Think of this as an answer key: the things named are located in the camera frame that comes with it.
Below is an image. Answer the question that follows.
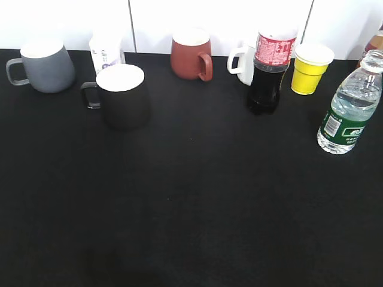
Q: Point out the white ceramic mug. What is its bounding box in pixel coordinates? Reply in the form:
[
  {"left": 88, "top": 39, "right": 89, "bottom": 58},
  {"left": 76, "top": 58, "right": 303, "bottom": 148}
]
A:
[{"left": 227, "top": 42, "right": 256, "bottom": 86}]

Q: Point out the clear water bottle green label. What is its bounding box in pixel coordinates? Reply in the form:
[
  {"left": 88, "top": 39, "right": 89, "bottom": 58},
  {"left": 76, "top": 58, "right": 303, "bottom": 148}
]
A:
[{"left": 317, "top": 50, "right": 382, "bottom": 154}]

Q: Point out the red ceramic mug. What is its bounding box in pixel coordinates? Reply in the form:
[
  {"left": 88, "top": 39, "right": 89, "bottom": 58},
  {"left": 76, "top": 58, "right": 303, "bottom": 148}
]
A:
[{"left": 171, "top": 28, "right": 213, "bottom": 82}]

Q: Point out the orange drink bottle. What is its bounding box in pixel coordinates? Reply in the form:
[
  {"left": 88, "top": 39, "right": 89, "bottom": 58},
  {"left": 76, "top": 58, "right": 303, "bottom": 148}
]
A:
[{"left": 356, "top": 26, "right": 383, "bottom": 68}]

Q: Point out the black ceramic mug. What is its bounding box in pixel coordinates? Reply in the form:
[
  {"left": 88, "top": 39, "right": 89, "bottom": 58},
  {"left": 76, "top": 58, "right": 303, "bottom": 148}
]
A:
[{"left": 80, "top": 64, "right": 151, "bottom": 131}]

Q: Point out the cola bottle red label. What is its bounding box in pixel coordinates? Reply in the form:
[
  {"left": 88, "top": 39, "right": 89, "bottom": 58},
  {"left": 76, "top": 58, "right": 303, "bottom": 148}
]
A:
[{"left": 246, "top": 26, "right": 298, "bottom": 115}]

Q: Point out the grey ceramic mug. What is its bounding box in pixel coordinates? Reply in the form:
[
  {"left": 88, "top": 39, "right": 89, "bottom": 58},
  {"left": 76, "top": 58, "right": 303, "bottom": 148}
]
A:
[{"left": 6, "top": 39, "right": 75, "bottom": 93}]

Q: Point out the yellow paper cup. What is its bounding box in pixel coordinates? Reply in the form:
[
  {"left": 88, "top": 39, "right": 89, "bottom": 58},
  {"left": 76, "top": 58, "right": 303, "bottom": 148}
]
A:
[{"left": 291, "top": 43, "right": 335, "bottom": 95}]

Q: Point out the white milk carton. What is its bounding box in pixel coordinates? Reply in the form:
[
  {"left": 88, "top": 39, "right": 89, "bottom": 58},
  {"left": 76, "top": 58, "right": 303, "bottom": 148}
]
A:
[{"left": 89, "top": 31, "right": 126, "bottom": 74}]

